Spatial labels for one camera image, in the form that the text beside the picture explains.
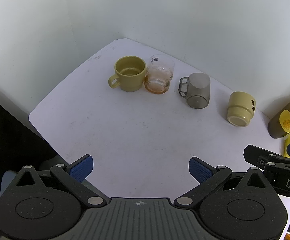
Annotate pale yellow ceramic cup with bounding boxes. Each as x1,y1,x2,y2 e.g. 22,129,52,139
226,91,257,127

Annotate grey translucent plastic cup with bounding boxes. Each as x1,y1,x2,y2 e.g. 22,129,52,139
178,73,211,109

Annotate olive green ceramic mug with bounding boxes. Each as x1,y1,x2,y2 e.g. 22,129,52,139
108,56,147,92

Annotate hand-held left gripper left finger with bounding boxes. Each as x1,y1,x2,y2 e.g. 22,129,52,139
9,154,108,208

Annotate olive bottle with yellow label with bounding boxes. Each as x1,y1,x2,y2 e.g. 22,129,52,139
268,99,290,139

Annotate clear glass cup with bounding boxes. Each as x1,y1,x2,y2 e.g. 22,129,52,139
144,54,175,96

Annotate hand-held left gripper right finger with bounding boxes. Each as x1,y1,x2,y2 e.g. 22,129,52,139
173,156,277,207

